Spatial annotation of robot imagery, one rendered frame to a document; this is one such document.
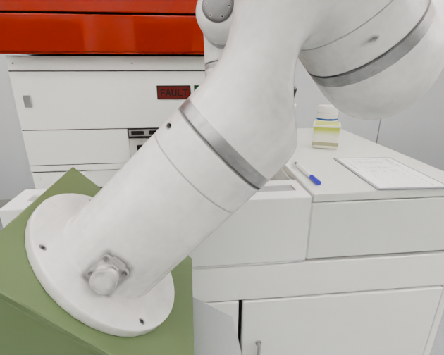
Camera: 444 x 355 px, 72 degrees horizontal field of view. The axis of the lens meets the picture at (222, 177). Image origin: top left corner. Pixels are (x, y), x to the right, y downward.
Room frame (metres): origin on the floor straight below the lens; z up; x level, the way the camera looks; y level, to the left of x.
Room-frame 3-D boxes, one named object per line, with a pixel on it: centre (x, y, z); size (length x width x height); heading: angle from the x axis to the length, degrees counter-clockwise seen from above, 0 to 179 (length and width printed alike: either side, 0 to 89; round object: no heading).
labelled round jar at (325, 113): (1.07, -0.36, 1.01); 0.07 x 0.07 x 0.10
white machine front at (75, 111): (1.11, 0.30, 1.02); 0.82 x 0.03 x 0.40; 96
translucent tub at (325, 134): (0.88, -0.30, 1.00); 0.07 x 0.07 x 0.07; 72
